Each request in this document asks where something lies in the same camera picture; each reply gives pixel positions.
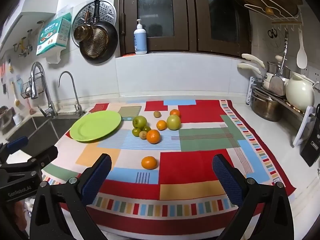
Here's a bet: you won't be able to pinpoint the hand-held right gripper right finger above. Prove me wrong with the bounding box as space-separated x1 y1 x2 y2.
212 154 294 240

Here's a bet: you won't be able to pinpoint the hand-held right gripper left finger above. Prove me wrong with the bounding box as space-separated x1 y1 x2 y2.
29 153 112 240

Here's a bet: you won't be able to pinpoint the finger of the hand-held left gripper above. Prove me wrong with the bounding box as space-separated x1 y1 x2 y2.
25 145 58 174
0 136 28 165

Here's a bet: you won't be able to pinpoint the green plate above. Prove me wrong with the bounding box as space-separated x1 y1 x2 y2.
69 110 122 142

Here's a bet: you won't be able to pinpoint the green apple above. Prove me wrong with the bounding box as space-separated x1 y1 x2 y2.
132 116 148 130

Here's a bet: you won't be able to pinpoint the yellow-green apple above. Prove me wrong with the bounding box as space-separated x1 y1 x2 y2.
166 114 181 131

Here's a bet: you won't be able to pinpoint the steel sink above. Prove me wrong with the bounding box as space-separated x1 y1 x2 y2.
0 114 82 152

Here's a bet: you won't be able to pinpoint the colourful patterned tablecloth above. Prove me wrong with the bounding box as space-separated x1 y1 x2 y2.
41 99 297 240

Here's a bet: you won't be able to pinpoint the yellow dish brush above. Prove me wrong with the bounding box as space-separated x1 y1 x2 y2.
11 81 21 106

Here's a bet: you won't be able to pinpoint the thin gooseneck faucet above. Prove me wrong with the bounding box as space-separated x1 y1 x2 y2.
58 71 86 117

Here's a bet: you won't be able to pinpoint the chrome pull-out faucet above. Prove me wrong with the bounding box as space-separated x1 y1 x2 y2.
30 62 59 118

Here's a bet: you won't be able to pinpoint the large steel pot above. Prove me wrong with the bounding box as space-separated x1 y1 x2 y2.
251 89 283 122

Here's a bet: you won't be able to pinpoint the white metal dish rack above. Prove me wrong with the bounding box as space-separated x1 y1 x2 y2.
246 76 320 147

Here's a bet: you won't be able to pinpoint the black knife sheath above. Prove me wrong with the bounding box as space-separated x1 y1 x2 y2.
300 104 320 168

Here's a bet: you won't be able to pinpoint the cream ceramic jug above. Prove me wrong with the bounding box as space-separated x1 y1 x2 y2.
285 73 316 113

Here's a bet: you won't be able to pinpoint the teal white tissue pack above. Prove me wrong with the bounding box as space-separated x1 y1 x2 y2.
36 12 73 56

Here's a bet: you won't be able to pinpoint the gold metal colander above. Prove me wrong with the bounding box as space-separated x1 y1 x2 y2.
82 27 109 57

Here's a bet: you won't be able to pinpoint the small copper saucepan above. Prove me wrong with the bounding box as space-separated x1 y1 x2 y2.
74 11 94 42

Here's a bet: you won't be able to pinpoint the black frying pan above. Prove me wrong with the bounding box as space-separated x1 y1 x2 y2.
79 0 118 64

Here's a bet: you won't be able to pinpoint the metal tongs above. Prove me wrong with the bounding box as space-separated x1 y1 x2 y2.
280 29 289 77

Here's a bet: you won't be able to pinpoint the white rice spoon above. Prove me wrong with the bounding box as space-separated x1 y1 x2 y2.
296 27 308 69

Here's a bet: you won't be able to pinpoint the white blue pump bottle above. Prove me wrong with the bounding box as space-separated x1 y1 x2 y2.
133 19 148 55

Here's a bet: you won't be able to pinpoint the perforated metal steamer plate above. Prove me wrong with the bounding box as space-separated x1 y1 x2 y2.
71 0 117 47

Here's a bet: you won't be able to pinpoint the dark brown window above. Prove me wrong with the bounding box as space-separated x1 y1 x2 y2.
114 0 252 57

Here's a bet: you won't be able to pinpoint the black wire faucet basket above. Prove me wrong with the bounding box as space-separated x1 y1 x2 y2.
21 76 48 99

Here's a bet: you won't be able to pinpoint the white saucepan cream handle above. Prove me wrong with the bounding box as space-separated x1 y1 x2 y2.
237 63 273 90

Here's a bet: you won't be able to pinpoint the white wall outlet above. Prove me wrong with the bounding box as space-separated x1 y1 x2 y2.
299 66 320 90

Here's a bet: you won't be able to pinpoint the white wall cabinet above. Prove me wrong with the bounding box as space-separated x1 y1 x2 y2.
0 0 57 54

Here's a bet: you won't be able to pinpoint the white wire wall rack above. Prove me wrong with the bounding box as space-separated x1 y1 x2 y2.
244 0 304 32

